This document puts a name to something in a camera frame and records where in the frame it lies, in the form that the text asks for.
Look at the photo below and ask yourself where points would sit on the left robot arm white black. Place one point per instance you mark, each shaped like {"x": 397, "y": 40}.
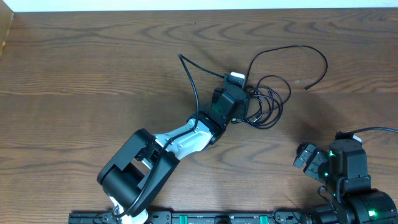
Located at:
{"x": 136, "y": 173}

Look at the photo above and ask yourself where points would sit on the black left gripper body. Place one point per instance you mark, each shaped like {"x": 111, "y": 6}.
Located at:
{"x": 237, "y": 92}

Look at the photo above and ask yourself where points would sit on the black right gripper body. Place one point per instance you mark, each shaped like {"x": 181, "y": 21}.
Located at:
{"x": 311, "y": 161}

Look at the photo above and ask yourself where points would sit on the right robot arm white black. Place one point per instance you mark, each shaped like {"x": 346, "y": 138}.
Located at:
{"x": 343, "y": 172}

